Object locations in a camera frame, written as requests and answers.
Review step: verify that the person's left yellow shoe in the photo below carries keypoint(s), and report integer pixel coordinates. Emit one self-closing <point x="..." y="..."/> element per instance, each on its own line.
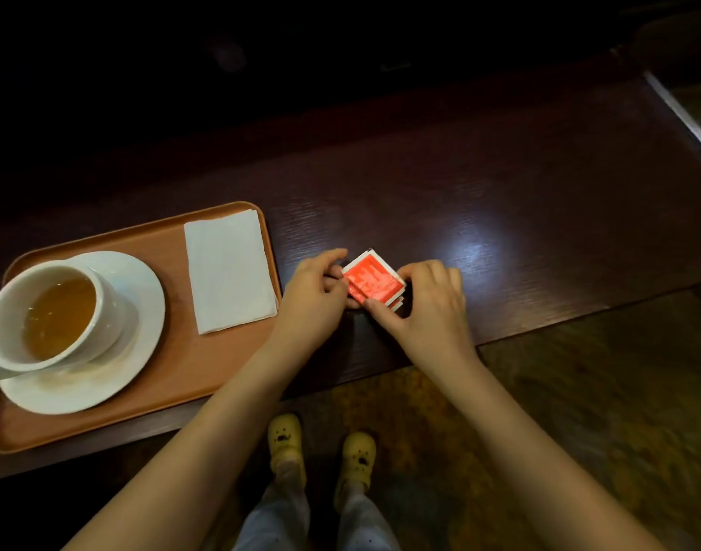
<point x="285" y="439"/>

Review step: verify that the white paper napkin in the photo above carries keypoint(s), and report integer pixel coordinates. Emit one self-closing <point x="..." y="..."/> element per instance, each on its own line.
<point x="228" y="272"/>

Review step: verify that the person's left thumb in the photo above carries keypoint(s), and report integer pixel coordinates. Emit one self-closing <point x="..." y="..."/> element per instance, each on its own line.
<point x="325" y="259"/>

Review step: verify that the white saucer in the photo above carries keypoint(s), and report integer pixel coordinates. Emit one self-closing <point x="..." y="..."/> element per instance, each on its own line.
<point x="126" y="338"/>

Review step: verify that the person's right middle finger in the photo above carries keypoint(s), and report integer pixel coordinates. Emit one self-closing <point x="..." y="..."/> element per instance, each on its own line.
<point x="436" y="270"/>

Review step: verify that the person's left trouser leg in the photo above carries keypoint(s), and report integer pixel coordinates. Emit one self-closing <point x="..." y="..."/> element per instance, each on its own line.
<point x="276" y="516"/>

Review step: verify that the person's trouser leg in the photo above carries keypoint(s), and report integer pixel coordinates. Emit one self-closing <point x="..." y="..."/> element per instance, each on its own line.
<point x="363" y="525"/>
<point x="276" y="516"/>

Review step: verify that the metal rail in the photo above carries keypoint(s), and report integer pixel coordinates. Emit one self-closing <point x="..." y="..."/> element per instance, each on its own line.
<point x="680" y="111"/>

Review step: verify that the person's right forearm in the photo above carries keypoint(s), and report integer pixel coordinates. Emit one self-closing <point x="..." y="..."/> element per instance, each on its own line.
<point x="534" y="453"/>

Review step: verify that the brown plastic tray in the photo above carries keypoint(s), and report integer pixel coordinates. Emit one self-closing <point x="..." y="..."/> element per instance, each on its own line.
<point x="178" y="361"/>

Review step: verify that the person's right trouser leg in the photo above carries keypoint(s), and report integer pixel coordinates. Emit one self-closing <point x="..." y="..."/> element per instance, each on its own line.
<point x="363" y="525"/>

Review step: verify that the person's right thumb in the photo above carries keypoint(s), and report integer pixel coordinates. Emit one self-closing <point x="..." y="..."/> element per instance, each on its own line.
<point x="381" y="312"/>

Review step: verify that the person's yellow shoe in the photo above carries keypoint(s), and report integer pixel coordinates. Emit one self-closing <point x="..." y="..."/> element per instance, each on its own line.
<point x="285" y="439"/>
<point x="357" y="456"/>

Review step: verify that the person's left forearm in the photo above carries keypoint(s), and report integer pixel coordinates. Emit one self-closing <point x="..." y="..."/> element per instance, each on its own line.
<point x="212" y="436"/>

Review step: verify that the person's left middle finger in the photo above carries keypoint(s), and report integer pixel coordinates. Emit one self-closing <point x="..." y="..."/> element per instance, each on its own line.
<point x="334" y="284"/>

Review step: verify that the person's right yellow shoe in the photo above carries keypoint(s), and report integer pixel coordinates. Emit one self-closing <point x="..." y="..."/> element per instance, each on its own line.
<point x="357" y="456"/>

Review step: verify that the white cup of tea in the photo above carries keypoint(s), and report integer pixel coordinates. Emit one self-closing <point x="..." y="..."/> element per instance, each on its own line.
<point x="46" y="318"/>

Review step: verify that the red and white packet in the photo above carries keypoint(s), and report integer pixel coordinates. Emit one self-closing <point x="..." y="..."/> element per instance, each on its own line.
<point x="373" y="281"/>

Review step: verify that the person's right hand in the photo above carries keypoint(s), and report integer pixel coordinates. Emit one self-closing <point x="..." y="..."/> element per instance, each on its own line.
<point x="433" y="321"/>

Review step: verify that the person's left hand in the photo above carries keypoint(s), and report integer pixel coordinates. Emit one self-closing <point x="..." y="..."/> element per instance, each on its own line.
<point x="310" y="306"/>

